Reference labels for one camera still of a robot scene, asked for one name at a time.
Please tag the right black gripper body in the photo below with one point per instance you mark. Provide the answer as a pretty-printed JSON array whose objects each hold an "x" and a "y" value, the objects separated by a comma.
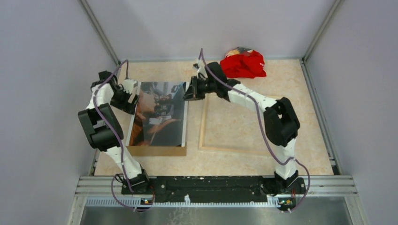
[{"x": 205, "y": 87}]

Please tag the wooden picture frame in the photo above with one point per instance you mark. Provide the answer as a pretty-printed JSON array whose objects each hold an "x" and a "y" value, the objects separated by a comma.
[{"x": 230, "y": 128}]

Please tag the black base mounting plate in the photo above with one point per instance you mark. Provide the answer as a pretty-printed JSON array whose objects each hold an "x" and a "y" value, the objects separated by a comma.
[{"x": 218, "y": 189}]

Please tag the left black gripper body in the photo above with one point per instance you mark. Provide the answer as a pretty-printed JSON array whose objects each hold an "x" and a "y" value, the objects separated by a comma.
[{"x": 119, "y": 100}]

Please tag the brown cardboard backing board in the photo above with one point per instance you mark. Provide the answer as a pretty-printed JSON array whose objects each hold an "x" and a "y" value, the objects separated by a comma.
[{"x": 158, "y": 150}]

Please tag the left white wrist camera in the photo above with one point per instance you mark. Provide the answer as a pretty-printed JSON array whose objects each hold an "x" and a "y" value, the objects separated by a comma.
[{"x": 130, "y": 86}]

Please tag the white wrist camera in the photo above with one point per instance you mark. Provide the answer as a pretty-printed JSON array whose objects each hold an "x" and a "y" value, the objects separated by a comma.
[
  {"x": 130, "y": 86},
  {"x": 201, "y": 71}
]

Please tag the aluminium rail front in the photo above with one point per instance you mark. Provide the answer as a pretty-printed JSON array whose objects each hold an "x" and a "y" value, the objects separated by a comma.
[{"x": 103, "y": 191}]

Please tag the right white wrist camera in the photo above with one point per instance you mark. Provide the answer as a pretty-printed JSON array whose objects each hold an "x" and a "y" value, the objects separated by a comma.
[{"x": 201, "y": 71}]

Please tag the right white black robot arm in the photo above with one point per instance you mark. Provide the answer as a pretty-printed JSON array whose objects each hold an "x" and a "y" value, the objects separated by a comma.
[{"x": 277, "y": 119}]

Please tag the red cloth bundle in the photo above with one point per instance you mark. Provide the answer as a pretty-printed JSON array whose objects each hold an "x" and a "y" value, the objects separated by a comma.
[{"x": 243, "y": 62}]

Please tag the printed photo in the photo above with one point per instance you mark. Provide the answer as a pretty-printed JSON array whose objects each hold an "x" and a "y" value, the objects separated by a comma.
[{"x": 160, "y": 115}]

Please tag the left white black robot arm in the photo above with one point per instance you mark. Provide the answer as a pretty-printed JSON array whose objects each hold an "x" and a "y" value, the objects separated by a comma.
[{"x": 104, "y": 132}]

